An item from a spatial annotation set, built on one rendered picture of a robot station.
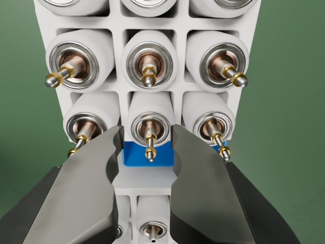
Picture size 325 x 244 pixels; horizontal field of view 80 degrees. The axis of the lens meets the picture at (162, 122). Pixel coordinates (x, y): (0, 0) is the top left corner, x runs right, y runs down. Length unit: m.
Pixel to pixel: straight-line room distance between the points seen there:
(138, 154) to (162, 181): 0.12
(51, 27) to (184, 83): 0.26
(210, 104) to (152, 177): 0.32
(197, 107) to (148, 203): 0.32
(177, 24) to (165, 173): 0.42
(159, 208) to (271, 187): 0.56
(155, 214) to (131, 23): 0.45
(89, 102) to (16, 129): 0.45
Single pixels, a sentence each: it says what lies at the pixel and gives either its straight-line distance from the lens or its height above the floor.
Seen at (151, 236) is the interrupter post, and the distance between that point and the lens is 0.58.
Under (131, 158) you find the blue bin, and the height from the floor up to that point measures 0.09.
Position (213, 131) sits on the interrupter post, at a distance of 0.36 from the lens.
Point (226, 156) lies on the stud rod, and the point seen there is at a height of 0.34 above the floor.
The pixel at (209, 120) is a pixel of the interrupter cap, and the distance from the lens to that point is 0.38.
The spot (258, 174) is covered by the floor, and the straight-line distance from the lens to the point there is 0.90.
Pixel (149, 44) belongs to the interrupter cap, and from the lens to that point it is 0.32.
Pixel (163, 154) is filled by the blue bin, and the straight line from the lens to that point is 0.64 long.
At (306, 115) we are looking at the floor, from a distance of 0.82.
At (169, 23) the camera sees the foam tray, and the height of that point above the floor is 0.18.
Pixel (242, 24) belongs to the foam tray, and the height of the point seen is 0.18.
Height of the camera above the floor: 0.57
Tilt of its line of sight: 61 degrees down
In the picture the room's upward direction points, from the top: 175 degrees clockwise
